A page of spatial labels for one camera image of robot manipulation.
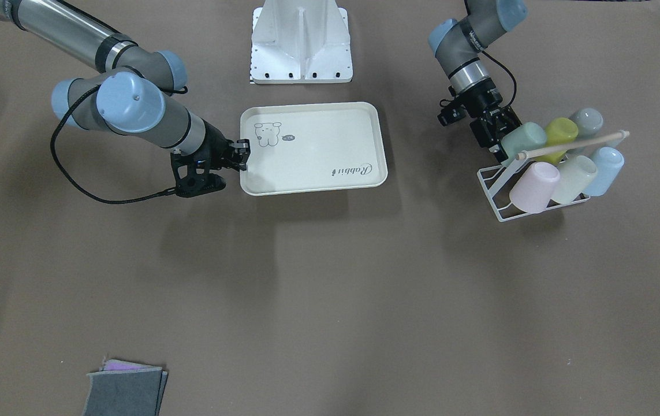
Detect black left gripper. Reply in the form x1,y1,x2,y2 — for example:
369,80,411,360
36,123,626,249
449,77,522,162

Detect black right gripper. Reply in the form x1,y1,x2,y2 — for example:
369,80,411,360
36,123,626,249
193,120,251,172

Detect green cup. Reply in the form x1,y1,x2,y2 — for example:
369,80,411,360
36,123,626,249
501,122,547,168

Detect cream rabbit print tray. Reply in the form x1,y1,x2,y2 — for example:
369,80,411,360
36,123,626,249
240,102,388,196

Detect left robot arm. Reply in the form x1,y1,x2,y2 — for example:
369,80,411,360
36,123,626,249
428,1,528,162

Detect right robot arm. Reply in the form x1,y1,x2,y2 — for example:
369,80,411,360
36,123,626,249
0,1,250,171

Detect yellow cup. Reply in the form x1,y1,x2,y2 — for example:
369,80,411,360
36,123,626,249
535,117,579,165

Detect pink cup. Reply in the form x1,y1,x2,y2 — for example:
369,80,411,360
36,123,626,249
509,162,561,214

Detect grey cup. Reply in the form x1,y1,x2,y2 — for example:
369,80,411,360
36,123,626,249
568,107,604,144

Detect cream white cup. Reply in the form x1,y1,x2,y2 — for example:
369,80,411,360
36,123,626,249
551,155,598,205

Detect light blue cup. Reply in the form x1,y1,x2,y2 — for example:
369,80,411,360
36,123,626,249
582,146,625,196

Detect purple cloth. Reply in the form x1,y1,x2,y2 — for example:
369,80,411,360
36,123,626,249
100,359,163,373

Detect grey folded cloth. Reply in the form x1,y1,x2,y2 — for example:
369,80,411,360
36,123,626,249
82,367,169,415

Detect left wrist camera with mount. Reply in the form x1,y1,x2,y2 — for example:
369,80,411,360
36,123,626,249
437,98,467,127

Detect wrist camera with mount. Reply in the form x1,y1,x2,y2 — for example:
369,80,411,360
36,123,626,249
437,98,467,127
170,148,226,198

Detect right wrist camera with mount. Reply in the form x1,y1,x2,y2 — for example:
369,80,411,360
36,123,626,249
170,148,226,198

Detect white wire cup rack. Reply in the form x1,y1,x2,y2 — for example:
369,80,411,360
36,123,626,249
477,130,630,222

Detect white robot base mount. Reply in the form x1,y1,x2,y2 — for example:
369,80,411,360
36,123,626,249
249,1,353,84

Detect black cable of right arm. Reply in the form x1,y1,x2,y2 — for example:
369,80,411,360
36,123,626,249
50,84,189,205

